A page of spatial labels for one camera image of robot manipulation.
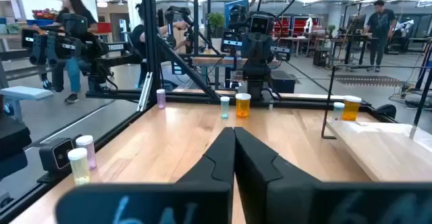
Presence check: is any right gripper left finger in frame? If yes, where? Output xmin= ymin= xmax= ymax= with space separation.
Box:
xmin=55 ymin=126 xmax=236 ymax=224

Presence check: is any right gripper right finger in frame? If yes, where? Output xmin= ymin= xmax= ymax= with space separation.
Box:
xmin=234 ymin=126 xmax=432 ymax=224

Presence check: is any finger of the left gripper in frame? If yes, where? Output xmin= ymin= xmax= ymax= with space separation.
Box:
xmin=256 ymin=31 xmax=293 ymax=65
xmin=220 ymin=30 xmax=257 ymax=63

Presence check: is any large orange medicine bottle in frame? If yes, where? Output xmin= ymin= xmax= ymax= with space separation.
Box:
xmin=341 ymin=95 xmax=362 ymax=122
xmin=235 ymin=92 xmax=252 ymax=118

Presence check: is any small pink medicine bottle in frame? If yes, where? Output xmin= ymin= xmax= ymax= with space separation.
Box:
xmin=75 ymin=135 xmax=98 ymax=171
xmin=156 ymin=88 xmax=167 ymax=110

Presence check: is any black box under table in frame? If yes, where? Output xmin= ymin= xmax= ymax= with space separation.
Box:
xmin=269 ymin=70 xmax=298 ymax=94

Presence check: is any background green potted plant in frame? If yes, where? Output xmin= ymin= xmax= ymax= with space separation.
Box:
xmin=206 ymin=12 xmax=225 ymax=51

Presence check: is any background computer monitor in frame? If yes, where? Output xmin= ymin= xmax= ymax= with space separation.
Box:
xmin=224 ymin=0 xmax=250 ymax=29

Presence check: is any dark striped floor mat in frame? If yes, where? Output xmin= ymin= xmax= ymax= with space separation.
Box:
xmin=332 ymin=75 xmax=405 ymax=88

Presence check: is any person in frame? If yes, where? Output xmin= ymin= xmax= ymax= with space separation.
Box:
xmin=362 ymin=0 xmax=398 ymax=73
xmin=130 ymin=3 xmax=190 ymax=90
xmin=53 ymin=0 xmax=99 ymax=104

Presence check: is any black rounded clamp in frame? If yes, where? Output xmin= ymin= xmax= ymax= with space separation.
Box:
xmin=375 ymin=103 xmax=398 ymax=120

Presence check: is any dark bulky floor equipment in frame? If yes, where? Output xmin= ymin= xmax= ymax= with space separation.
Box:
xmin=0 ymin=95 xmax=33 ymax=181

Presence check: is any grey padded bench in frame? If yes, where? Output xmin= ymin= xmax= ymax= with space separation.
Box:
xmin=0 ymin=85 xmax=55 ymax=123

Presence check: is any bunch of colourful flowers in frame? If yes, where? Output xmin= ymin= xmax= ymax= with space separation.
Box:
xmin=32 ymin=8 xmax=59 ymax=21

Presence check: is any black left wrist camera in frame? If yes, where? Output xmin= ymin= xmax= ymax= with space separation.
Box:
xmin=250 ymin=12 xmax=275 ymax=35

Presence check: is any wooden shelf with black frame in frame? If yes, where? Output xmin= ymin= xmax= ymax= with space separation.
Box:
xmin=320 ymin=64 xmax=432 ymax=184

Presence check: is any black aluminium rig frame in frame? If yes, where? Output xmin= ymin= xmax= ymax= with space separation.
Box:
xmin=0 ymin=0 xmax=389 ymax=223

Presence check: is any small black camera box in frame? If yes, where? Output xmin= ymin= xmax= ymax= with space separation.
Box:
xmin=38 ymin=136 xmax=78 ymax=184

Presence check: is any silver aluminium bracket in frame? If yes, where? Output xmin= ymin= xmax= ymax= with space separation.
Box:
xmin=136 ymin=71 xmax=155 ymax=113

